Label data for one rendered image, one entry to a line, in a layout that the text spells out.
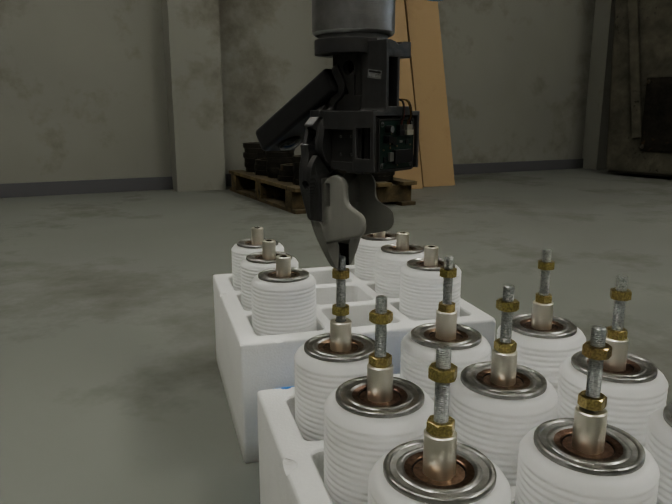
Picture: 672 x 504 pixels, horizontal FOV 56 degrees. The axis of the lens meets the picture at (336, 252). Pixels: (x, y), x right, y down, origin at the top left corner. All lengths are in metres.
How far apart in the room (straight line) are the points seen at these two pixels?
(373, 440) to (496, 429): 0.11
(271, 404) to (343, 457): 0.18
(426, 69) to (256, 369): 3.58
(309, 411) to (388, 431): 0.15
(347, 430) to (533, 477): 0.14
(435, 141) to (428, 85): 0.37
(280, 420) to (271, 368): 0.23
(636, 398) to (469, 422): 0.15
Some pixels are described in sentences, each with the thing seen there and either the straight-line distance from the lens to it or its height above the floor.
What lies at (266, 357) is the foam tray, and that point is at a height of 0.16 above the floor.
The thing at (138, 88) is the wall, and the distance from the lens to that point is 4.09.
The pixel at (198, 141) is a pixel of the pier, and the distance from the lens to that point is 3.98.
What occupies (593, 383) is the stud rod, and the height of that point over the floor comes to 0.30.
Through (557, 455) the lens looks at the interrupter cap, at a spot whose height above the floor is 0.25.
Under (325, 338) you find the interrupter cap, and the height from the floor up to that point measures 0.25.
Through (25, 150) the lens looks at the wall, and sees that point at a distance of 4.05.
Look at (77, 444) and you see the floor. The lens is 1.06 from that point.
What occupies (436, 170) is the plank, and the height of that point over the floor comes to 0.10.
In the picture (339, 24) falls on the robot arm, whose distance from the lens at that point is 0.57.
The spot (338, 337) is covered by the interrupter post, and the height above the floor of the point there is 0.27.
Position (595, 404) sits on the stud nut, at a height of 0.29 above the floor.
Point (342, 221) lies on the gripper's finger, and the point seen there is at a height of 0.39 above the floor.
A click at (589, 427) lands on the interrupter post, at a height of 0.27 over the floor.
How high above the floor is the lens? 0.49
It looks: 13 degrees down
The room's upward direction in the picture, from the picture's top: straight up
